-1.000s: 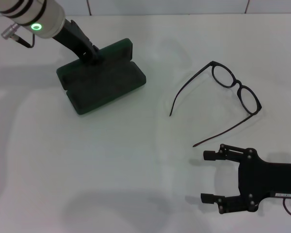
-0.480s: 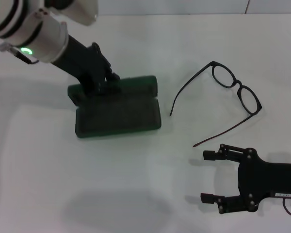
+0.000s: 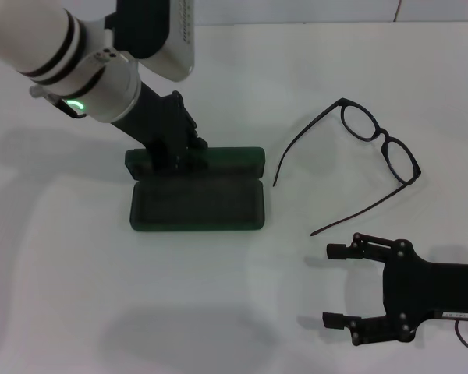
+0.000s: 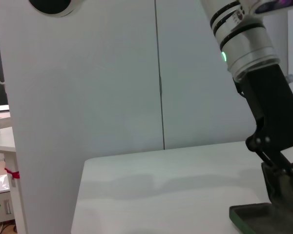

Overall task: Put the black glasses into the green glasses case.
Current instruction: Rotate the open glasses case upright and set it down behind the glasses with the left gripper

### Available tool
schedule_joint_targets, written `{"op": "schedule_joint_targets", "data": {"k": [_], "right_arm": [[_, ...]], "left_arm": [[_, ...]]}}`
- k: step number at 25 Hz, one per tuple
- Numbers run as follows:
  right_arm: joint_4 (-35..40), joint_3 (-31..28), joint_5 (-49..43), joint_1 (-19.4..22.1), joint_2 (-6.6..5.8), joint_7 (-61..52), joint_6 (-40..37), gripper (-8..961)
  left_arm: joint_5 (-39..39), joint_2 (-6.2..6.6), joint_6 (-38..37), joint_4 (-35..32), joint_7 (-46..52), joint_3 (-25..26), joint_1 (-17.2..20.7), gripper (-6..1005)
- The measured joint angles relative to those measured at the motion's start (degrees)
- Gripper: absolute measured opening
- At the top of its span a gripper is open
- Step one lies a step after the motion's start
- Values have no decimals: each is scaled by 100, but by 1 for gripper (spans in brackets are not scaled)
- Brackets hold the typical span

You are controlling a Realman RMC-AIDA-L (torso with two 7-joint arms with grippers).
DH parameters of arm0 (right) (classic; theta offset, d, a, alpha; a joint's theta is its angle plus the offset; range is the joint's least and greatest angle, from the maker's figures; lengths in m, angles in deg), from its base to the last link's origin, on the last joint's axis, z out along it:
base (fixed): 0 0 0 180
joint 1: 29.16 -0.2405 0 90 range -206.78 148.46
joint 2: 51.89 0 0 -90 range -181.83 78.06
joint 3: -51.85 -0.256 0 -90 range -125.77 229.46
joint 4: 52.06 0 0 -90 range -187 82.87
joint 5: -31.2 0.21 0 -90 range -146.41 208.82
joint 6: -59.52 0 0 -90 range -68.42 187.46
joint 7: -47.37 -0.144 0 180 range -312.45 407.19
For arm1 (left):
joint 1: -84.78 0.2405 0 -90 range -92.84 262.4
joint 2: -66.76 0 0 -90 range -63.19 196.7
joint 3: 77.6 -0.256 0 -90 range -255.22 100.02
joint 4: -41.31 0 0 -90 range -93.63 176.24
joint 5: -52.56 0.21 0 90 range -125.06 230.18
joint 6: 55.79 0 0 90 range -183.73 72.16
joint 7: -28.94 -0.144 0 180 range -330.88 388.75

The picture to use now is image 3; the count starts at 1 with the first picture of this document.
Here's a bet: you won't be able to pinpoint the black glasses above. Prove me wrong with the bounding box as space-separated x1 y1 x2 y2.
272 97 422 237

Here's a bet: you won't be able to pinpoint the green glasses case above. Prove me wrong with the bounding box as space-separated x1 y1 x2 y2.
124 146 265 233

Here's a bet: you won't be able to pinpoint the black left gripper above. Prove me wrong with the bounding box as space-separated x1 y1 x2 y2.
111 81 209 173

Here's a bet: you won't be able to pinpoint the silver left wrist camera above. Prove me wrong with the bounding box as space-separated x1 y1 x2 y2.
104 0 197 83

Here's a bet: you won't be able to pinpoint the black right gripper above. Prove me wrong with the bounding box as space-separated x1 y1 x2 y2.
321 232 468 348

